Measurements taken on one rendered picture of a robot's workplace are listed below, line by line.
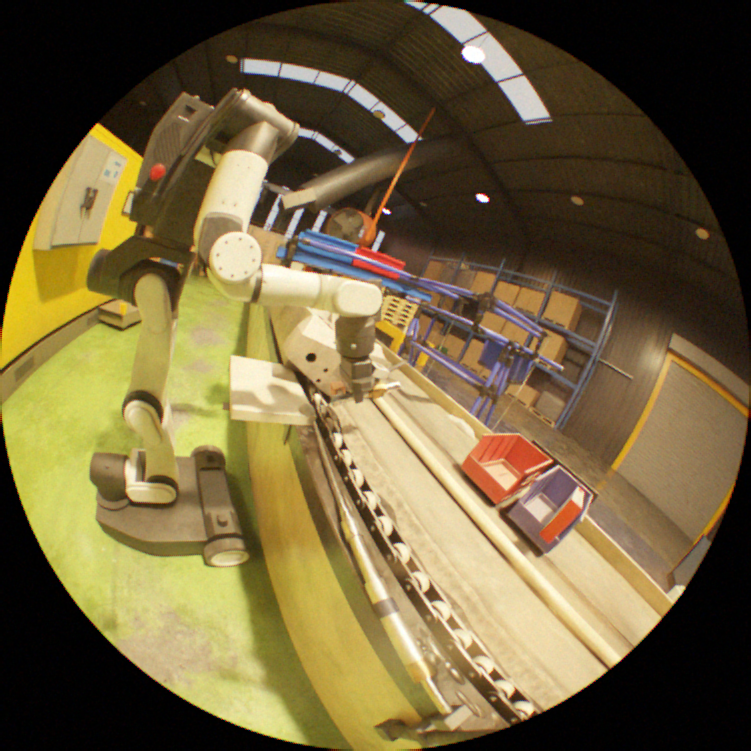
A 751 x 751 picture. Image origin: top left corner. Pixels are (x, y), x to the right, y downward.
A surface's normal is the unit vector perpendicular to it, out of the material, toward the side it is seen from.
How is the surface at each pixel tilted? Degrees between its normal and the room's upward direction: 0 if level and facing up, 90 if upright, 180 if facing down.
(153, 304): 90
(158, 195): 92
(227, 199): 76
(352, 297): 85
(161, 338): 90
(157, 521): 0
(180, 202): 103
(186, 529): 0
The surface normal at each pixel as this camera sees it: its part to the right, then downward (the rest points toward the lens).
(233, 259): 0.64, 0.25
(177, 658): 0.40, -0.87
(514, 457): -0.79, -0.21
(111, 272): 0.56, 0.47
